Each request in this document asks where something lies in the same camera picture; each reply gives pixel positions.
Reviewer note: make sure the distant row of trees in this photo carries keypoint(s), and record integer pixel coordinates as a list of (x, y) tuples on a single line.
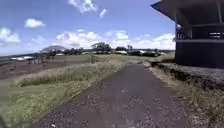
[(100, 47)]

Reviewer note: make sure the dark gravel path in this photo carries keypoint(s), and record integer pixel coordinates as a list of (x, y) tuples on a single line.
[(133, 96)]

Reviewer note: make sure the wide umbrella-shaped tree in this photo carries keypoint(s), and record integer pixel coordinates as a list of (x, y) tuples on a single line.
[(53, 48)]

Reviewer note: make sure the building with overhanging roof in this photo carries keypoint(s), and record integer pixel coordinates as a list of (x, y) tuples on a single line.
[(200, 50)]

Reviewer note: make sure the brown bare field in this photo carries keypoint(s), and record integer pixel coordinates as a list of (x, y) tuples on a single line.
[(20, 69)]

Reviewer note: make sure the low dark stone wall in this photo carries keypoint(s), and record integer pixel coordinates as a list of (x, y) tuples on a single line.
[(186, 76)]

